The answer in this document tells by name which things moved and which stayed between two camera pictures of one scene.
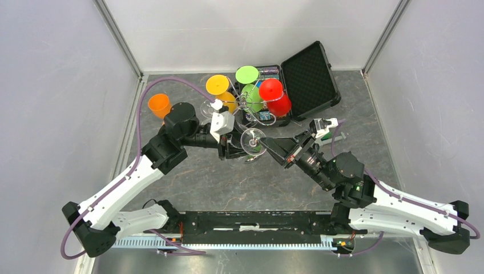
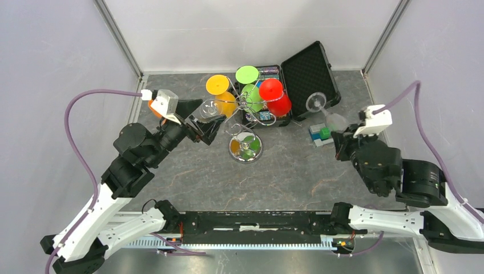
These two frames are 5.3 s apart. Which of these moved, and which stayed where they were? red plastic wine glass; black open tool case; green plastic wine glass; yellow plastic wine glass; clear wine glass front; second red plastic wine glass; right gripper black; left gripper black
Moved: right gripper black; left gripper black; clear wine glass front
Stayed: red plastic wine glass; yellow plastic wine glass; second red plastic wine glass; green plastic wine glass; black open tool case
